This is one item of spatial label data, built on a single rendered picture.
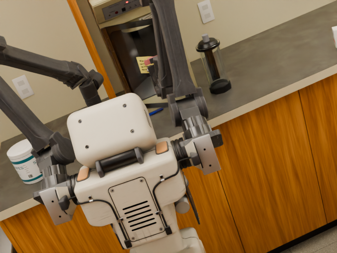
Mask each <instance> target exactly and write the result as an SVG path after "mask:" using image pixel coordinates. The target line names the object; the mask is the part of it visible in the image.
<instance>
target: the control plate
mask: <svg viewBox="0 0 337 253"><path fill-rule="evenodd" d="M127 1H128V3H126V2H127ZM135 4H136V6H135ZM129 6H131V8H129ZM140 6H141V4H140V2H139V0H122V1H120V2H117V3H115V4H112V5H110V6H107V7H105V8H102V11H103V14H104V17H105V20H108V19H110V18H113V17H115V16H118V15H120V14H123V13H125V12H128V11H130V10H132V9H135V8H137V7H140ZM124 7H125V9H126V11H123V12H122V8H124ZM116 11H118V13H117V14H115V12H116ZM109 15H111V16H109Z"/></svg>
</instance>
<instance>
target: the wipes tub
mask: <svg viewBox="0 0 337 253"><path fill-rule="evenodd" d="M32 149H33V148H32V145H31V144H30V142H29V141H28V139H25V140H22V141H20V142H18V143H16V144H15V145H13V146H12V147H11V148H10V149H9V150H8V152H7V156H8V157H9V159H10V161H11V163H12V164H13V166H14V168H15V169H16V171H17V173H18V174H19V176H20V178H21V179H22V181H23V182H24V183H25V184H34V183H37V182H39V181H41V180H43V174H42V173H40V170H39V167H38V166H37V163H36V158H35V157H34V156H33V155H32V154H31V150H32Z"/></svg>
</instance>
